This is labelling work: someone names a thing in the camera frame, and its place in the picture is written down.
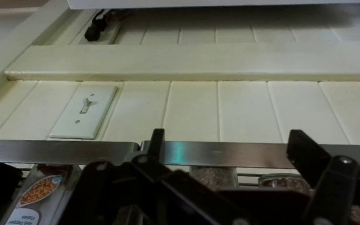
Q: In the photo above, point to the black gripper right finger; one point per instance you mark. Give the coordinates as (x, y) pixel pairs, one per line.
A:
(334, 192)

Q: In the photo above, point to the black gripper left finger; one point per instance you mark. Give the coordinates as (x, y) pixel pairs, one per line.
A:
(155, 195)

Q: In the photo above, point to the three-tier steel spice rack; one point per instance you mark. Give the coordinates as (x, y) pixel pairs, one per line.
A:
(230, 154)

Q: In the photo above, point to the small glass spice jar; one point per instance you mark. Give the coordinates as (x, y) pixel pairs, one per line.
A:
(42, 192)

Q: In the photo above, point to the white light switch plate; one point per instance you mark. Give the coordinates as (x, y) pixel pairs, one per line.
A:
(84, 113)

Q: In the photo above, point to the wall outlet with black plug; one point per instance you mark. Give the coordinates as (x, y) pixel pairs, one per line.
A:
(96, 29)

